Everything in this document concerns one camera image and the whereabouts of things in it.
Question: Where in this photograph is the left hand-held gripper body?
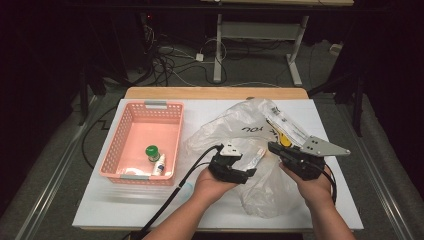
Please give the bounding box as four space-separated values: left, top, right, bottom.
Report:
208 140 250 185

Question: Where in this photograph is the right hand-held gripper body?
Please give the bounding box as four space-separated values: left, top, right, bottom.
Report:
279 135 352 182

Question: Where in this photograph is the clear smiley plastic bag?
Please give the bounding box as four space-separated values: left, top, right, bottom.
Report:
184 97 316 219

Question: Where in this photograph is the small white dropper bottle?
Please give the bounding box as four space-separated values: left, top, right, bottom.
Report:
152 153 167 177

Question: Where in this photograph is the small green-capped bottle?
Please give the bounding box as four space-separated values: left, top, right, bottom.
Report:
144 144 162 164

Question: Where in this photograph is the pink perforated plastic basket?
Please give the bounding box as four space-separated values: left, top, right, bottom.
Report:
99 100 185 187

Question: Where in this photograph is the person's left hand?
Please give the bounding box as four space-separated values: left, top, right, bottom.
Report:
193 164 239 205

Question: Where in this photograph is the person's right hand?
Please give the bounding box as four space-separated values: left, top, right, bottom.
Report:
279 162 334 205

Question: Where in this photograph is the black stand leg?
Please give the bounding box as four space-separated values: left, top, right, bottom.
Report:
308 71 365 138
78 64 108 127

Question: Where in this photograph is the flat white packet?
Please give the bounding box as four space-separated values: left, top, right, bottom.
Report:
121 167 153 177

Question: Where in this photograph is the white table board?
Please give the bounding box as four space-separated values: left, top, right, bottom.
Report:
72 98 364 231

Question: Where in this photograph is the black device with red light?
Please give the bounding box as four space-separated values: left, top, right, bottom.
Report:
139 11 158 72

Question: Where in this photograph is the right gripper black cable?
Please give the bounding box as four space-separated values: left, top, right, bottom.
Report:
321 163 338 205

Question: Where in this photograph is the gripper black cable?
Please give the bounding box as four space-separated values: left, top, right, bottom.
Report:
321 163 338 205
128 143 224 240

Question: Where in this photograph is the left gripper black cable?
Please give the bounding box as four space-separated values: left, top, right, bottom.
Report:
128 143 224 240

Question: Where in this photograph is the metal floor rail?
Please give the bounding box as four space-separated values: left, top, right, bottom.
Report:
333 96 416 240
16 95 101 240

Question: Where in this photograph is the white table frame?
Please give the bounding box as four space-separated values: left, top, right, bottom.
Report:
199 0 355 87

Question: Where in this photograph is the tangle of floor cables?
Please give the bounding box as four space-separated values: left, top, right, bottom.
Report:
143 24 229 88

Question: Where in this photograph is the black floor cable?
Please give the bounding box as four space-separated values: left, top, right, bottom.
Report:
81 104 118 169

